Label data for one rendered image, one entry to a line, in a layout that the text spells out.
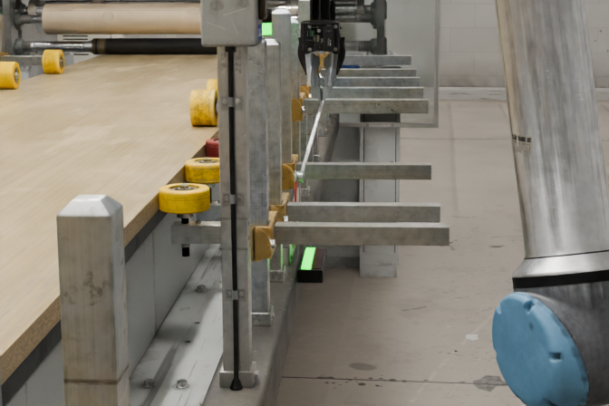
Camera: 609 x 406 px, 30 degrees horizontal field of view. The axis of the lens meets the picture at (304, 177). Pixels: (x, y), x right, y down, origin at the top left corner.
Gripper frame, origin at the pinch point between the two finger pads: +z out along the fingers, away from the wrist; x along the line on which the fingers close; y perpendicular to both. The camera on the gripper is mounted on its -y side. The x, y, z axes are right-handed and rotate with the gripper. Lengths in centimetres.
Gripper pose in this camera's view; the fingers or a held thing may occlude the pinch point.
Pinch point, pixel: (322, 92)
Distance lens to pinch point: 218.4
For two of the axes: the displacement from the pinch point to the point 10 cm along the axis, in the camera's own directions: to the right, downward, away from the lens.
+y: -0.6, 1.8, -9.8
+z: 0.1, 9.8, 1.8
